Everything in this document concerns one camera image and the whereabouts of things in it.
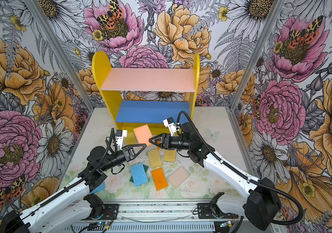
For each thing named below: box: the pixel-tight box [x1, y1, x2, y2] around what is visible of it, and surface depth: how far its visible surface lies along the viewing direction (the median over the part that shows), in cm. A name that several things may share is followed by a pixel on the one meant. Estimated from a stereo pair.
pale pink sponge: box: [167, 166, 190, 189], surface depth 87 cm
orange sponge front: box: [150, 167, 168, 192], surface depth 86 cm
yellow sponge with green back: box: [163, 149, 177, 163], surface depth 95 cm
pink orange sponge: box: [132, 124, 153, 146], surface depth 70 cm
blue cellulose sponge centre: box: [130, 163, 149, 187], surface depth 85 cm
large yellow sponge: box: [147, 148, 163, 169], surface depth 93 cm
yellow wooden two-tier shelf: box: [91, 50, 201, 134], surface depth 94 cm
